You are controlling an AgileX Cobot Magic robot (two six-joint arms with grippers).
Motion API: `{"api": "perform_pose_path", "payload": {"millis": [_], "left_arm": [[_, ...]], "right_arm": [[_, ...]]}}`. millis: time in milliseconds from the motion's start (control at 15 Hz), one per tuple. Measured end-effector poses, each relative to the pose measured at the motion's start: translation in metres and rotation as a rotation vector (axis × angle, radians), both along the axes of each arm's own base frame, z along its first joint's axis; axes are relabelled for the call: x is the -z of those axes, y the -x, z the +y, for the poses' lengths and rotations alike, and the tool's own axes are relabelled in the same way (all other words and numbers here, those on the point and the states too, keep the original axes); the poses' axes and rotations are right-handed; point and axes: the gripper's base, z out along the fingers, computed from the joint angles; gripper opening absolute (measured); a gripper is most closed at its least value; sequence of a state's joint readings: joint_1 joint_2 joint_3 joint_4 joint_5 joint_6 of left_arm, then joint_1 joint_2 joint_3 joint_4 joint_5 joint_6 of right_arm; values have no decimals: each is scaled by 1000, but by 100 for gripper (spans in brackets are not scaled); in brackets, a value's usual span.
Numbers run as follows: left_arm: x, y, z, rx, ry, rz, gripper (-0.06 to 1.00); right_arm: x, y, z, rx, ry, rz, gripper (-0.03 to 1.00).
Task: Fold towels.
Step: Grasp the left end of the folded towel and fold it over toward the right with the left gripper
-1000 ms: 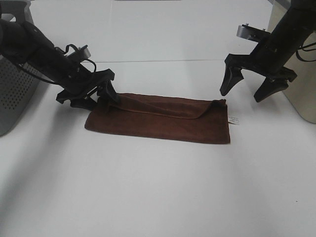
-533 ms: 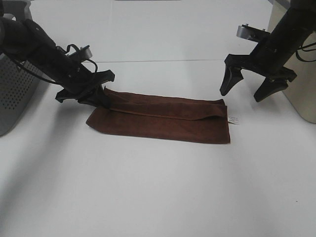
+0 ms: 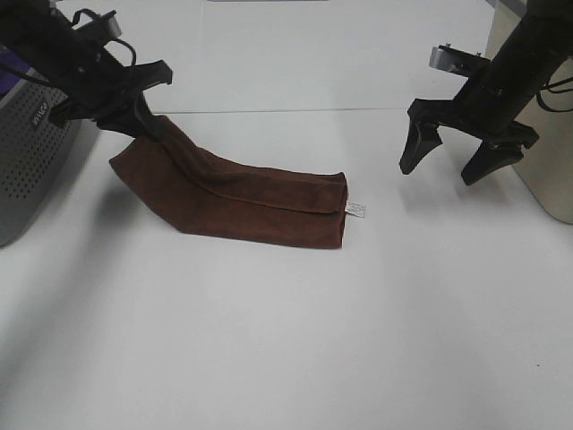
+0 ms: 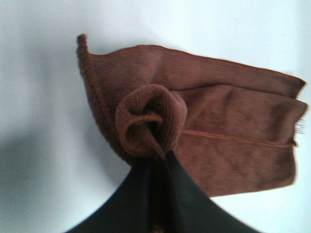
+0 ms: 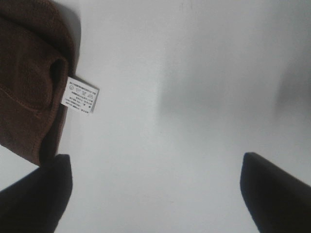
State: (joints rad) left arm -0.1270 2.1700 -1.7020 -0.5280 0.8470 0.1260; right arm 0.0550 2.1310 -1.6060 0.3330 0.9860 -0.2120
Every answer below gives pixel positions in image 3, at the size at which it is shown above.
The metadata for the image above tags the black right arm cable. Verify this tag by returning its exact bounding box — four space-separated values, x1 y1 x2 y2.
535 57 573 114

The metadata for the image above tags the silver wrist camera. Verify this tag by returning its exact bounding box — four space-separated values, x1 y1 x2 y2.
429 44 491 78
71 8 122 46

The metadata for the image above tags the grey perforated plastic basket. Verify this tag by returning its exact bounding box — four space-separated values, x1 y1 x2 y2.
1 70 99 246

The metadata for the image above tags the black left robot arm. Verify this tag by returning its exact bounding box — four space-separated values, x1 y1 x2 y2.
1 1 173 141

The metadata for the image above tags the purple towel in basket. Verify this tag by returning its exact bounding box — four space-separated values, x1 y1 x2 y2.
0 50 30 97

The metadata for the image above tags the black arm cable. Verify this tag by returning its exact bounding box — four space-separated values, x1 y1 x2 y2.
0 8 138 86
535 57 573 114

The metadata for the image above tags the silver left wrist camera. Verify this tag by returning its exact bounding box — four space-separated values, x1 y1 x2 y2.
71 8 122 46

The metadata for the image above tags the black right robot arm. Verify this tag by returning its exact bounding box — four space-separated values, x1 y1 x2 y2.
399 1 572 185

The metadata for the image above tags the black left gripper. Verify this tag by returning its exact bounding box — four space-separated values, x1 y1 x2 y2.
48 60 173 142

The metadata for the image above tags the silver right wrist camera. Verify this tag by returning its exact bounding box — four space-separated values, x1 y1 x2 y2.
429 44 491 78

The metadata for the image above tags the white towel label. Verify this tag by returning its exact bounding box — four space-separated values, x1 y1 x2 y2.
345 202 366 219

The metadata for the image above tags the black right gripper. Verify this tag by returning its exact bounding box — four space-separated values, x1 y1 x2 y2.
399 66 538 185

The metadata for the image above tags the brown towel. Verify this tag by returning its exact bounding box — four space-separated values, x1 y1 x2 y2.
109 116 348 249

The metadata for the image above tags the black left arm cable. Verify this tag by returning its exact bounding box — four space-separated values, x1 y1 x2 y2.
0 8 138 86

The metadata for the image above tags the beige bin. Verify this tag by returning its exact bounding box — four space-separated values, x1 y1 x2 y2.
485 0 573 225

